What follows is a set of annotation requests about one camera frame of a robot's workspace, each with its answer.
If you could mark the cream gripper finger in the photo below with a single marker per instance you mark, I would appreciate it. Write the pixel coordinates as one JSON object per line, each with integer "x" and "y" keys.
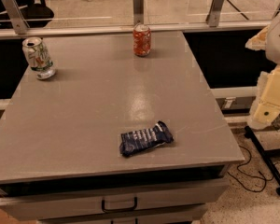
{"x": 258, "y": 41}
{"x": 266, "y": 107}

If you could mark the red coke can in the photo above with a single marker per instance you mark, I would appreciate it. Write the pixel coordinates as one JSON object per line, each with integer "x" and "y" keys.
{"x": 141, "y": 40}

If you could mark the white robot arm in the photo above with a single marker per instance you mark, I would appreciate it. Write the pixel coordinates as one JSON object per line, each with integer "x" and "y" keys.
{"x": 272, "y": 51}

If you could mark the blue rxbar wrapper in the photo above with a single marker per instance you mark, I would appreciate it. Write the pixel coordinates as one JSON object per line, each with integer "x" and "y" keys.
{"x": 135, "y": 142}

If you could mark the white green soda can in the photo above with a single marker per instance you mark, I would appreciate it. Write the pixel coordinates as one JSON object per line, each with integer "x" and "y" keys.
{"x": 38, "y": 58}

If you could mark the black stand leg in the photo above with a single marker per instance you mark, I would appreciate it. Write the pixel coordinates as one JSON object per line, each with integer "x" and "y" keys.
{"x": 266, "y": 155}

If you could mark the grey upper drawer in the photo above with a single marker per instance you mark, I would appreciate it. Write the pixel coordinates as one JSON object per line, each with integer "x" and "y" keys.
{"x": 88, "y": 202}

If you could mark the grey drawer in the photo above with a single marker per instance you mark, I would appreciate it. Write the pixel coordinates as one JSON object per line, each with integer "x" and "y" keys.
{"x": 88, "y": 202}
{"x": 164, "y": 215}

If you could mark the grey lower drawer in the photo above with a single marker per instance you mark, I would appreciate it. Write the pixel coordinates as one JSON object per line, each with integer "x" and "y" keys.
{"x": 164, "y": 215}

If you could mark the black office chair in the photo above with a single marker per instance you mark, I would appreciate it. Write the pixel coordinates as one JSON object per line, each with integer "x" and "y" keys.
{"x": 36, "y": 12}

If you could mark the right metal bracket post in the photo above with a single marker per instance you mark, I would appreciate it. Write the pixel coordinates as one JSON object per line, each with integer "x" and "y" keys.
{"x": 213, "y": 16}

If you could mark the metal bracket post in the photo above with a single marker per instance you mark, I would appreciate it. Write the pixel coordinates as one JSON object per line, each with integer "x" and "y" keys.
{"x": 213, "y": 16}
{"x": 138, "y": 11}
{"x": 18, "y": 22}

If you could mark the middle metal bracket post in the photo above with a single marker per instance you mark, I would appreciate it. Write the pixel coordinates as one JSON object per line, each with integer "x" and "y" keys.
{"x": 138, "y": 11}

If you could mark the black drawer handle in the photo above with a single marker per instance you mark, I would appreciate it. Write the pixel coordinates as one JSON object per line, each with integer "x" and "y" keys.
{"x": 116, "y": 206}

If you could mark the left metal bracket post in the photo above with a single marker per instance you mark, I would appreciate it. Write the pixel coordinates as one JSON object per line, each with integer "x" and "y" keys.
{"x": 18, "y": 22}

